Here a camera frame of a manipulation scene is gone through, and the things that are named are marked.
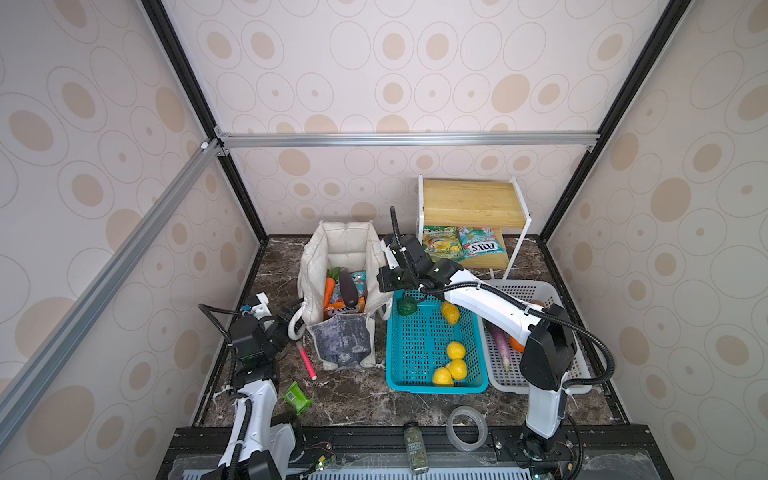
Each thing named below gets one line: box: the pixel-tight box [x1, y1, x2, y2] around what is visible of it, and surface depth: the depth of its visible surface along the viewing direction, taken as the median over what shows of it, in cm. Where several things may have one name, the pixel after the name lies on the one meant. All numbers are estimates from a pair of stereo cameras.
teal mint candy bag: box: [349, 270, 368, 298], surface depth 93 cm
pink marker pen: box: [297, 341, 317, 381], surface depth 89 cm
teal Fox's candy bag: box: [458, 226, 506, 260], surface depth 96 cm
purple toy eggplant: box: [339, 267, 358, 307], surface depth 89 cm
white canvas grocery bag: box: [288, 221, 391, 370], surface depth 83 cm
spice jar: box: [403, 422, 429, 475], surface depth 71 cm
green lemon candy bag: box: [422, 226, 463, 262], surface depth 94 cm
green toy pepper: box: [397, 296, 418, 316], surface depth 96 cm
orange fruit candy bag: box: [323, 290, 367, 320], surface depth 89 cm
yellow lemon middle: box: [447, 341, 466, 360], surface depth 87 cm
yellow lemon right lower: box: [446, 358, 467, 381], surface depth 83 cm
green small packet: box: [282, 381, 314, 415], surface depth 81 cm
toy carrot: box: [324, 267, 341, 308], surface depth 96 cm
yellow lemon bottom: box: [432, 367, 453, 385], surface depth 83 cm
